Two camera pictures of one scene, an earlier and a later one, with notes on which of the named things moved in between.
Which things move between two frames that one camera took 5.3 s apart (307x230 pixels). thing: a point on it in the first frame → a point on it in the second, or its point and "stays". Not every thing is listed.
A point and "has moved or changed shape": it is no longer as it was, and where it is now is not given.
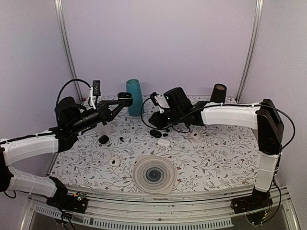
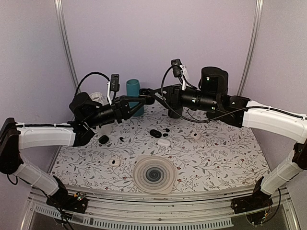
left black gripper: x=108 y=115 → x=122 y=109
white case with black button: x=195 y=135 stays
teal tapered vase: x=136 y=108 stays
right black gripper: x=159 y=124 → x=171 y=91
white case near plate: x=114 y=162 stays
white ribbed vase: x=103 y=130 → x=98 y=97
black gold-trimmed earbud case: x=126 y=97 has moved or changed shape
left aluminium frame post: x=62 y=17 stays
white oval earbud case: x=163 y=142 stays
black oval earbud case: x=155 y=133 stays
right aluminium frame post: x=254 y=47 stays
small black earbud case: x=103 y=139 stays
